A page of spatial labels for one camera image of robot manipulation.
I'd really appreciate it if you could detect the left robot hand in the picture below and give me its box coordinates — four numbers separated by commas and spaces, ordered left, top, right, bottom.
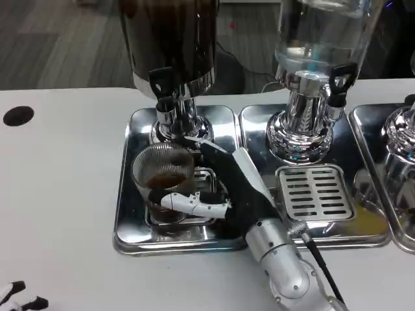
0, 281, 49, 311

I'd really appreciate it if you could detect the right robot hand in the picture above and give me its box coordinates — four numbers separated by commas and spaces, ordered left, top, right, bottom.
147, 136, 287, 238

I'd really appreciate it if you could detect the clear ribbed glass cup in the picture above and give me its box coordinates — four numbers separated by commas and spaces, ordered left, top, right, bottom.
132, 144, 197, 225

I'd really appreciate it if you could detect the steel drip tray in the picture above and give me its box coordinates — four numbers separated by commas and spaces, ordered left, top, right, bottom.
238, 104, 393, 249
348, 104, 415, 253
112, 106, 257, 257

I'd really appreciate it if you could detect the black tap of dark dispenser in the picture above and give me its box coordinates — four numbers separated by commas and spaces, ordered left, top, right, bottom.
148, 67, 178, 126

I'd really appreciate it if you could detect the black tap of clear dispenser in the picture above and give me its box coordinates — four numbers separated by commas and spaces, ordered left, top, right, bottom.
327, 63, 358, 121

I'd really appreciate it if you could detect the dark drink dispenser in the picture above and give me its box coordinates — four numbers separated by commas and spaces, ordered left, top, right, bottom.
118, 0, 217, 146

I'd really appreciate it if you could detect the clear drink dispenser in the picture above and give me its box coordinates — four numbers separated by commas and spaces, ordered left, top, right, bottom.
265, 0, 377, 163

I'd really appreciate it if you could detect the chrome dispenser stand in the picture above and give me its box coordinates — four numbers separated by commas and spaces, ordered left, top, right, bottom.
381, 97, 415, 213

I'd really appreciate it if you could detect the black round counter hole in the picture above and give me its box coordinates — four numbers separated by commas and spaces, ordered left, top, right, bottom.
3, 106, 35, 127

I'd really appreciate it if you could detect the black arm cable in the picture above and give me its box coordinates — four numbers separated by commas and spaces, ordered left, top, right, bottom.
287, 222, 346, 306

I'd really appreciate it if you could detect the black floor cable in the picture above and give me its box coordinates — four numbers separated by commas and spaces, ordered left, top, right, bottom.
216, 41, 279, 80

